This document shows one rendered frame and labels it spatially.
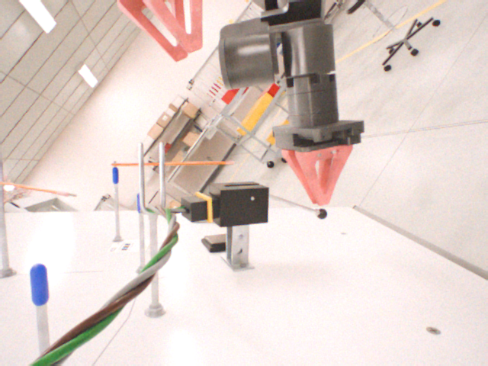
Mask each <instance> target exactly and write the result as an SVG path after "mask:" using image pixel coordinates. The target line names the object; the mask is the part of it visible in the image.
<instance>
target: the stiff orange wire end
mask: <svg viewBox="0 0 488 366"><path fill-rule="evenodd" d="M233 163H240V162H234V161H225V162H165V165H219V164H225V165H232V164H233ZM111 165H112V166H135V165H139V163H116V164H114V163H111ZM144 165H159V162H146V163H144Z"/></svg>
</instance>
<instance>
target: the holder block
mask: <svg viewBox="0 0 488 366"><path fill-rule="evenodd" d="M268 192H269V187H267V186H264V185H260V184H259V183H257V182H255V181H241V182H225V183H210V184H209V194H213V195H215V196H216V197H218V198H219V218H215V219H212V221H213V222H215V224H216V225H217V226H219V227H220V228H224V227H232V226H247V225H255V224H256V223H267V222H268ZM251 197H254V198H255V199H253V200H251Z"/></svg>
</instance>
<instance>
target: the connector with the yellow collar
mask: <svg viewBox="0 0 488 366"><path fill-rule="evenodd" d="M205 195H206V196H208V197H211V198H212V219H215V218H219V198H218V197H216V196H215V195H213V194H205ZM181 206H186V207H185V208H184V209H185V210H186V212H184V213H181V215H182V216H183V217H185V218H186V219H188V220H190V221H191V222H194V221H200V220H208V212H207V200H205V199H203V198H202V197H198V196H197V195H195V196H188V197H181V205H180V207H181Z"/></svg>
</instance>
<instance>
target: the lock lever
mask: <svg viewBox="0 0 488 366"><path fill-rule="evenodd" d="M268 198H271V199H273V200H276V201H280V202H282V203H285V204H289V205H291V206H294V207H296V208H298V209H301V210H305V211H308V212H311V213H313V214H315V215H316V216H318V215H319V214H320V212H319V210H318V209H315V210H314V209H312V208H309V207H305V206H304V205H302V204H298V203H295V202H293V201H288V200H285V199H283V198H281V197H277V196H274V195H273V194H268Z"/></svg>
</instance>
